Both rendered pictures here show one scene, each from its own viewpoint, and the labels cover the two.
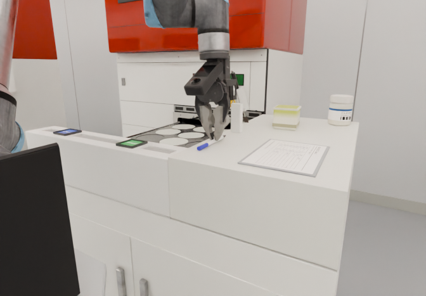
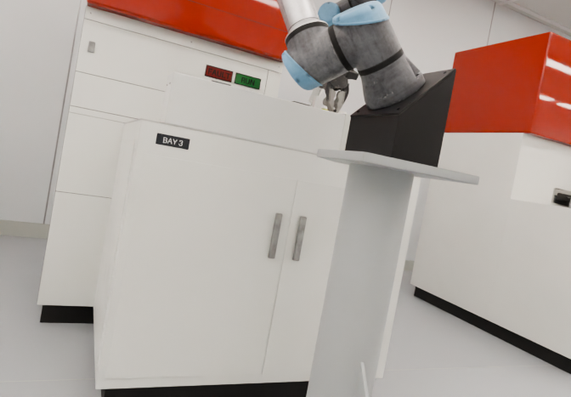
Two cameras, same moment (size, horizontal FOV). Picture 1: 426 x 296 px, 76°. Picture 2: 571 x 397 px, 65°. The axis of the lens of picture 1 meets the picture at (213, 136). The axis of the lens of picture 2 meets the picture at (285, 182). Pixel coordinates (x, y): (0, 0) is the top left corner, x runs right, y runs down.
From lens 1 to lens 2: 1.40 m
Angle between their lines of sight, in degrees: 54
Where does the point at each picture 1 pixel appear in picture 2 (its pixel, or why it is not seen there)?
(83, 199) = (247, 150)
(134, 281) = (288, 224)
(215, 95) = (343, 83)
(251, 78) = (268, 84)
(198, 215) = not seen: hidden behind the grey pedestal
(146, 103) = (128, 84)
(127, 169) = (309, 121)
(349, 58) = not seen: hidden behind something
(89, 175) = (264, 125)
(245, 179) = not seen: hidden behind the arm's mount
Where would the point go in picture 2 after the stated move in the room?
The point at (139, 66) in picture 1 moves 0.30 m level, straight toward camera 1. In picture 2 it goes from (127, 35) to (191, 40)
